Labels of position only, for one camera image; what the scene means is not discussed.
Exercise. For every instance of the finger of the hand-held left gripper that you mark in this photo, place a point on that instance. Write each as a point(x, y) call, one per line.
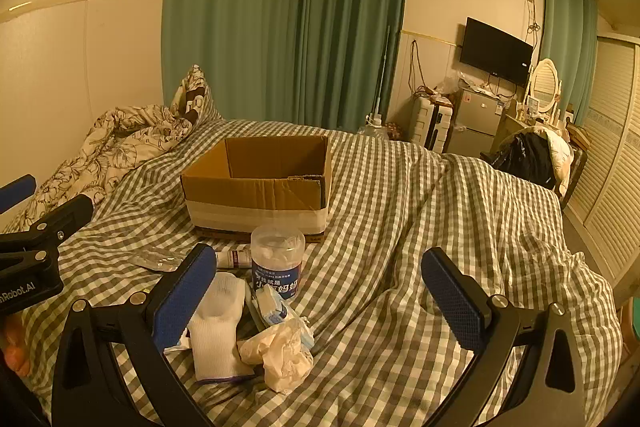
point(17, 192)
point(60, 217)

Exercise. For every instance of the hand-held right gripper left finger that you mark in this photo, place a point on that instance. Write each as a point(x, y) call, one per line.
point(184, 299)

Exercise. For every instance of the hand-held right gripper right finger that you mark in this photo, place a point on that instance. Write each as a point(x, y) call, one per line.
point(450, 292)

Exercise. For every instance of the clear plastic wrapper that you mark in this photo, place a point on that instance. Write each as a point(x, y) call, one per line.
point(160, 261)

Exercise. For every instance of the white sock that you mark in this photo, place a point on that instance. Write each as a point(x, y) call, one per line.
point(215, 337)

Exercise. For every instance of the small white ointment tube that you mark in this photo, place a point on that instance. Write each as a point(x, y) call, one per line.
point(235, 257)

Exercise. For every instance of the blue tissue pack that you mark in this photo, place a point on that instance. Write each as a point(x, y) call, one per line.
point(272, 309)

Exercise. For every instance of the clear jar with blue label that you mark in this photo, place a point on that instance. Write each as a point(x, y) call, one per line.
point(277, 272)

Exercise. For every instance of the white cloth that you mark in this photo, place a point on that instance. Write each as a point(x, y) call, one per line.
point(280, 357)

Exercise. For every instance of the cardboard box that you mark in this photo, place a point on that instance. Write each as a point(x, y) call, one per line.
point(250, 199)

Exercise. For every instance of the person's left hand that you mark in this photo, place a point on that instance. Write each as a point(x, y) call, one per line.
point(14, 349)

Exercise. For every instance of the floral cream quilt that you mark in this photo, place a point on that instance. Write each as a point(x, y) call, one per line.
point(110, 147)

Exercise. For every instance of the green checked blanket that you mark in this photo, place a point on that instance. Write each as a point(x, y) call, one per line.
point(400, 207)

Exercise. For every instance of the white suitcase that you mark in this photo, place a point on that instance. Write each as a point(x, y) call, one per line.
point(425, 124)

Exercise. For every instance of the silver small fridge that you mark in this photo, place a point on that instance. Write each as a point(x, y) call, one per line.
point(472, 122)

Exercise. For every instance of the white jacket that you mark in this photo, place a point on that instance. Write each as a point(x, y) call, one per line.
point(561, 157)

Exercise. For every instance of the white dressing table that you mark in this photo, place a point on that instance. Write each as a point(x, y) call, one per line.
point(507, 124)

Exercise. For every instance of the brown patterned cream pillow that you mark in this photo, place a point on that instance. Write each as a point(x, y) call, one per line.
point(192, 97)

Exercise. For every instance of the clear large water jug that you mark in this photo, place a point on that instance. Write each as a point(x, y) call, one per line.
point(374, 129)

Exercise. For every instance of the white louvred wardrobe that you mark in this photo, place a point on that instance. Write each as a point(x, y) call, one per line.
point(610, 157)

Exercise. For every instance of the white oval mirror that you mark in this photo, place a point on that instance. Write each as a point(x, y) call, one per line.
point(544, 82)

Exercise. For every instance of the white mop pole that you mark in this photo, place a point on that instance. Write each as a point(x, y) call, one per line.
point(382, 72)

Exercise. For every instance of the wide green curtain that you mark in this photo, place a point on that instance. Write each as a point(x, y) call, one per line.
point(230, 17)

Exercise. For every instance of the narrow green curtain with eyelets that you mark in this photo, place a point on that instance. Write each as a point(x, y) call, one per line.
point(567, 47)

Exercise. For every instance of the black wall television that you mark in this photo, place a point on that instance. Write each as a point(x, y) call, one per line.
point(492, 49)

